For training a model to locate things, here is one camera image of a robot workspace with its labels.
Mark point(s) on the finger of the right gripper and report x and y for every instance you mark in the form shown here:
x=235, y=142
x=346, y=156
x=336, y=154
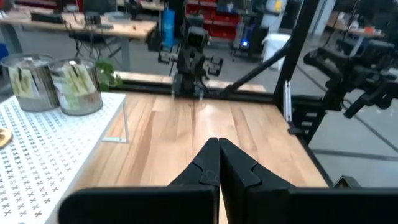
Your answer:
x=186, y=63
x=194, y=63

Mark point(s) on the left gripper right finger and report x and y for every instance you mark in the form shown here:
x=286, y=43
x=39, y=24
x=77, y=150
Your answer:
x=311, y=208

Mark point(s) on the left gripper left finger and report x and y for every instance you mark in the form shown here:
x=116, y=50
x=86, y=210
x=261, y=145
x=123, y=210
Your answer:
x=140, y=205

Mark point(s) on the silver scented candle tin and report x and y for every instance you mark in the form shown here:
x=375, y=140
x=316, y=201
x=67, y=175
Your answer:
x=77, y=93
x=28, y=93

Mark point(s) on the tall brass candlestick holder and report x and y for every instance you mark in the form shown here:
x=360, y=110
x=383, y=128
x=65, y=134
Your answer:
x=4, y=138

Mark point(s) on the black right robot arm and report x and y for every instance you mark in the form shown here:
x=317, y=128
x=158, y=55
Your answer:
x=189, y=84

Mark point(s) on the red plastic storage bin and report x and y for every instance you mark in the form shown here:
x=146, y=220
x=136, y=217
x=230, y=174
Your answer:
x=225, y=31

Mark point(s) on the blue barrel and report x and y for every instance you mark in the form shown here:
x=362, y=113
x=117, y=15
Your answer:
x=168, y=28

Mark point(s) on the white waste bin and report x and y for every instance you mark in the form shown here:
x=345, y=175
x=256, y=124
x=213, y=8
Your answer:
x=273, y=42

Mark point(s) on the wooden workbench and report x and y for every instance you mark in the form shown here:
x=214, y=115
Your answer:
x=130, y=29

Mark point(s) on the green potted plant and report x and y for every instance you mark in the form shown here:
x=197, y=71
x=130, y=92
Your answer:
x=107, y=74

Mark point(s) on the silver metal bar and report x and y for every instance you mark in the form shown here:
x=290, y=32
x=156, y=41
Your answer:
x=287, y=102

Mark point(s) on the white perforated metal shelf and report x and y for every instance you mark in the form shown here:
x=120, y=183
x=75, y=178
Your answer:
x=46, y=161

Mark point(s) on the small black device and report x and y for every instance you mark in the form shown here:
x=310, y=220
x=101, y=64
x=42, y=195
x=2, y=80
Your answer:
x=92, y=18

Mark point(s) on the background wooden table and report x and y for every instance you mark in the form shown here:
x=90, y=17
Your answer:
x=357, y=31

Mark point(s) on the black equipment case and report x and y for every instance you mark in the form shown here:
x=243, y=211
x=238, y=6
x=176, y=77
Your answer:
x=46, y=17

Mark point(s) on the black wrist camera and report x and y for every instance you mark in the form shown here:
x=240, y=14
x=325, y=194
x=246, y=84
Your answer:
x=197, y=34

